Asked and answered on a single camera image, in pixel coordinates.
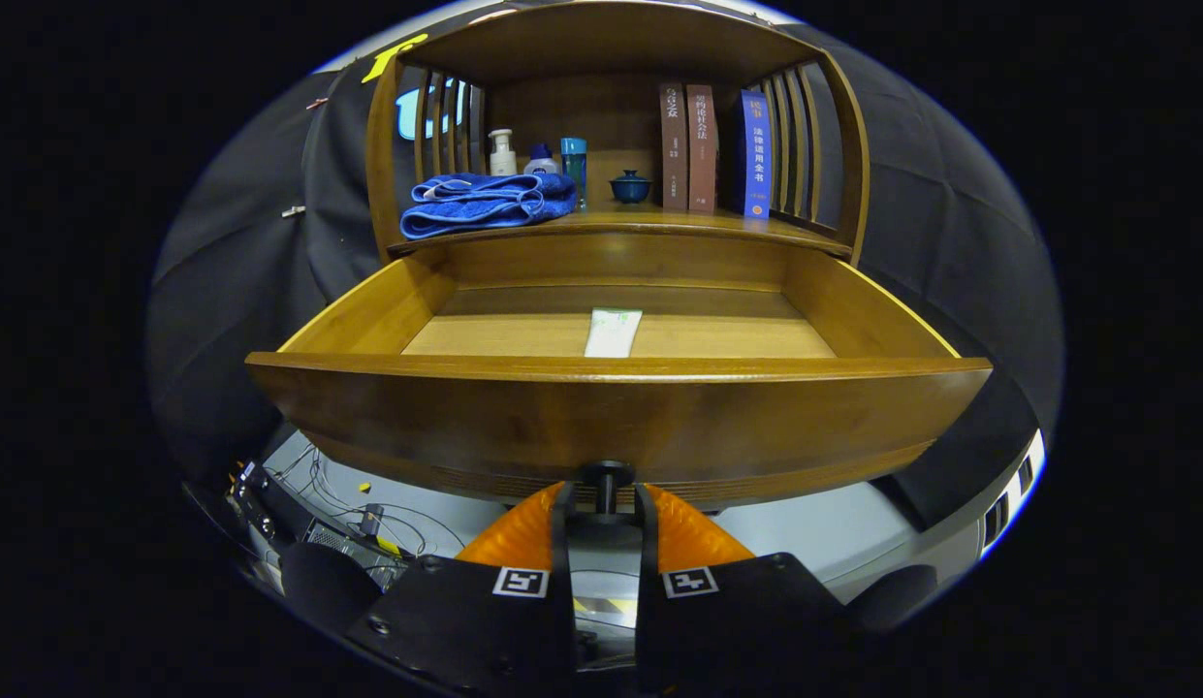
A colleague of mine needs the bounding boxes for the reddish brown book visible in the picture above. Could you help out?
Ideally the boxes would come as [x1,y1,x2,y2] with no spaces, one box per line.
[685,84,719,214]

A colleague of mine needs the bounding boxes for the blue book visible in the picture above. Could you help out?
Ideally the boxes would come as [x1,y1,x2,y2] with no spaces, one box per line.
[737,89,774,220]

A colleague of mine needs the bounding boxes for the clear blue bottle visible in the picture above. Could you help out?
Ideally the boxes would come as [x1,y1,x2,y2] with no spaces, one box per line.
[560,137,588,212]

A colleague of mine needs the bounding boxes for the wooden drawer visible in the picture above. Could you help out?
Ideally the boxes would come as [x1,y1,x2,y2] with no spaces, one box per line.
[244,233,995,520]

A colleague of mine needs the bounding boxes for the white slotted panel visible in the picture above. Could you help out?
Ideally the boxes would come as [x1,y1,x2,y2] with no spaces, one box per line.
[979,429,1048,560]

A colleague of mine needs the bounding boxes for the blue folded towel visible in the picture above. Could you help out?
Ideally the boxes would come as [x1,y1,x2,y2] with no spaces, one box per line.
[399,173,579,240]

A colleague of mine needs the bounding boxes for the black floor cables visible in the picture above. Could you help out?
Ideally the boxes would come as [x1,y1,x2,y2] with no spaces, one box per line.
[271,446,466,558]

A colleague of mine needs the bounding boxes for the dark brown book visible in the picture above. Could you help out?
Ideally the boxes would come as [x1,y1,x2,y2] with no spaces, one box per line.
[659,81,689,211]

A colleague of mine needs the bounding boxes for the wooden cabinet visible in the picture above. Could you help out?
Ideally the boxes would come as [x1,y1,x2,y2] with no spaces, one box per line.
[364,0,871,268]

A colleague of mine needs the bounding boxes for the white and green tube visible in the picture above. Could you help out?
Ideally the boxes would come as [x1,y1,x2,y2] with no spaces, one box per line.
[584,308,644,359]

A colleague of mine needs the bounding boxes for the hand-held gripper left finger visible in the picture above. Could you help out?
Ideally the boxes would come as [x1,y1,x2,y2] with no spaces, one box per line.
[347,482,578,694]

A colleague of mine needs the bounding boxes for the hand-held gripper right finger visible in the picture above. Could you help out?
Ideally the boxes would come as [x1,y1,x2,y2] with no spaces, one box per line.
[635,482,859,694]

